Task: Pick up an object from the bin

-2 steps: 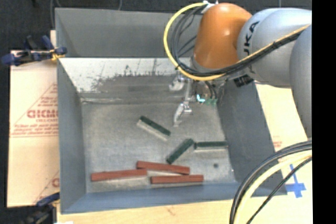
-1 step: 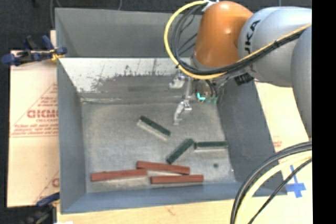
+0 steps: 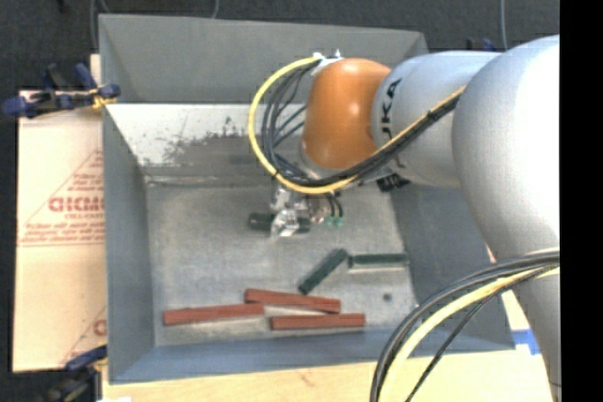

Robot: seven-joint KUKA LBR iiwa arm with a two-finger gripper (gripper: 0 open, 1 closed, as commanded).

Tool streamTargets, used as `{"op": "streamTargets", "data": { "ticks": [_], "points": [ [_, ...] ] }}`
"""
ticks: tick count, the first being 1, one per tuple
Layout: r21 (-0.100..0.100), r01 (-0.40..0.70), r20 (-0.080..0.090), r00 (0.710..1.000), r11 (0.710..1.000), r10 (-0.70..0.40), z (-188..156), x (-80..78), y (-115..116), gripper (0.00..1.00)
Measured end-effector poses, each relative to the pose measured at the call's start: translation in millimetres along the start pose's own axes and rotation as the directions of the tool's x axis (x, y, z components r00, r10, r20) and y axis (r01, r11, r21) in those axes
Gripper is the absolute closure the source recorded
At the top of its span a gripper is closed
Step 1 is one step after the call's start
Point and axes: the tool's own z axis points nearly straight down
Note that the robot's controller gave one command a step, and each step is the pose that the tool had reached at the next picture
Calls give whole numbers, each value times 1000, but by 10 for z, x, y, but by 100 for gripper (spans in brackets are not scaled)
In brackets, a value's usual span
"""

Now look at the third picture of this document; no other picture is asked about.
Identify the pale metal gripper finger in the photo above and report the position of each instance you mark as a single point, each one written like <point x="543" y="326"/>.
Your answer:
<point x="282" y="198"/>
<point x="285" y="226"/>

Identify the dark green flat block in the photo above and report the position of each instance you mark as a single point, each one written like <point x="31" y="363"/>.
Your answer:
<point x="323" y="271"/>
<point x="259" y="221"/>
<point x="378" y="259"/>

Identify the red-brown flat block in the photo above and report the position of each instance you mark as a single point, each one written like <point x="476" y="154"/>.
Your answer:
<point x="292" y="300"/>
<point x="212" y="314"/>
<point x="317" y="321"/>

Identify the grey metal bin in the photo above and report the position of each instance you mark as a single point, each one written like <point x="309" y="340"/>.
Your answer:
<point x="198" y="221"/>

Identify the brown cardboard board red print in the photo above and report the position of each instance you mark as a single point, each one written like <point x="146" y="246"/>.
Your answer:
<point x="56" y="278"/>

